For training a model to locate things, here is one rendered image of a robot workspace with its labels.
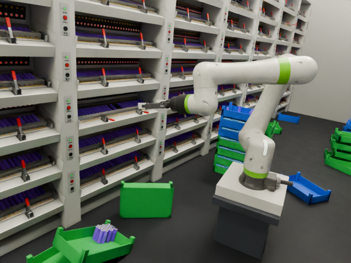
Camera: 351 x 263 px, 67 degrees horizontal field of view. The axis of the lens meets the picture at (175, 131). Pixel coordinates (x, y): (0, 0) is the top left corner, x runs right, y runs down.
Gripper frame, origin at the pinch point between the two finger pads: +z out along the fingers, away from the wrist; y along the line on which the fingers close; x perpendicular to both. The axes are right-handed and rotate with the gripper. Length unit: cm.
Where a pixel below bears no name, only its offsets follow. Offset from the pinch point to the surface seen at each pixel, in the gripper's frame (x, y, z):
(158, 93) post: 3.1, 30.2, 19.7
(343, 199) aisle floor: -85, 113, -80
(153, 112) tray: -8.6, 25.2, 20.8
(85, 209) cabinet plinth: -58, -24, 35
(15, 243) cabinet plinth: -58, -63, 35
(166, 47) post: 31.7, 33.9, 12.0
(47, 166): -24, -44, 29
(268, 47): 40, 240, 16
